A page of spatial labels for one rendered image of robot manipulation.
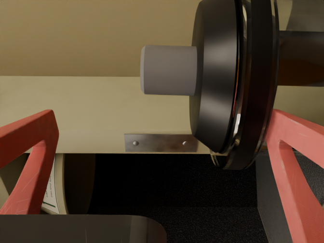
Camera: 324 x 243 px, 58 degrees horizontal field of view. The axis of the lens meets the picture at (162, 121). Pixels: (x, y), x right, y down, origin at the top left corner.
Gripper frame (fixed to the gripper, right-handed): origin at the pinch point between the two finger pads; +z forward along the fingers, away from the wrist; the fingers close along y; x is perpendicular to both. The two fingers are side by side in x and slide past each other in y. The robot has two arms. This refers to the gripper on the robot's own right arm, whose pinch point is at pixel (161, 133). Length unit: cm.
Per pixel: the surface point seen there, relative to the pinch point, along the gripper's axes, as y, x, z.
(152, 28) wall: 2, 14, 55
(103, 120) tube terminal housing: 5.7, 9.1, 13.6
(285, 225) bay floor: -18.1, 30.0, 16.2
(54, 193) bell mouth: 13.2, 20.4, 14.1
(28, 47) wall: 31, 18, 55
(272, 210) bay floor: -18.1, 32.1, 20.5
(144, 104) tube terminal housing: 1.9, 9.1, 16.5
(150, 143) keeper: 1.1, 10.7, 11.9
